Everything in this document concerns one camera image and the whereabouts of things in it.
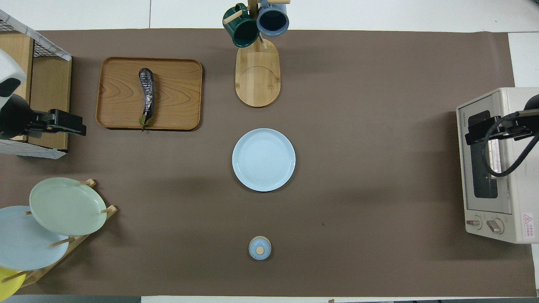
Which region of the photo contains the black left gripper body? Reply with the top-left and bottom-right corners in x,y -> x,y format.
0,93 -> 65,140

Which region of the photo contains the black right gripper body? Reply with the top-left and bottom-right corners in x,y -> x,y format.
484,95 -> 539,144

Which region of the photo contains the glass oven door with handle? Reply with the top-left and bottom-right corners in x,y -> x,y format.
456,90 -> 513,215

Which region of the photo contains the dark purple eggplant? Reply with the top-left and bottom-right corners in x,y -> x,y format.
138,67 -> 156,131

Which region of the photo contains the pale blue plate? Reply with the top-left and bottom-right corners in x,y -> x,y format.
0,205 -> 70,271
232,128 -> 296,192

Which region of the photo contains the beige toaster oven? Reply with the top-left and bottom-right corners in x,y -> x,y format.
456,87 -> 539,244

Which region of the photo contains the wooden two-tier shelf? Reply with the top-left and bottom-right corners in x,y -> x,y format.
0,32 -> 73,152

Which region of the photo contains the pale green plate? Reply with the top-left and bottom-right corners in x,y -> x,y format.
29,177 -> 107,237

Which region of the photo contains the wooden plate rack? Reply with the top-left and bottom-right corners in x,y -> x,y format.
0,178 -> 118,288

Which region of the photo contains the rectangular wooden tray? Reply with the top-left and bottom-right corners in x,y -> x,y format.
96,57 -> 203,131

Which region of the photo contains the brown table mat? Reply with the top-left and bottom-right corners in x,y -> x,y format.
0,29 -> 536,297

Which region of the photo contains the yellow plate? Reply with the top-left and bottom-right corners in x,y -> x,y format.
0,266 -> 26,303

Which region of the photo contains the wooden mug tree stand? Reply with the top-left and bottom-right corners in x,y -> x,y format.
223,0 -> 291,108

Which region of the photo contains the dark green mug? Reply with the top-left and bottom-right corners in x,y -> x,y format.
222,3 -> 261,48

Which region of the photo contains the small blue lidded jar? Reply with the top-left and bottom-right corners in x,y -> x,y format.
248,236 -> 272,261

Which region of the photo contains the blue mug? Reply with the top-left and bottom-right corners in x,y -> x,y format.
256,0 -> 290,37

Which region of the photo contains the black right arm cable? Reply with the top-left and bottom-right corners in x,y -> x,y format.
481,110 -> 539,177

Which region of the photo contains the wooden wire shelf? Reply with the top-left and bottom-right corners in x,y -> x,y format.
0,9 -> 72,159

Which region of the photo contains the black wire basket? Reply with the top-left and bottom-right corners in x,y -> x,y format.
0,19 -> 46,58

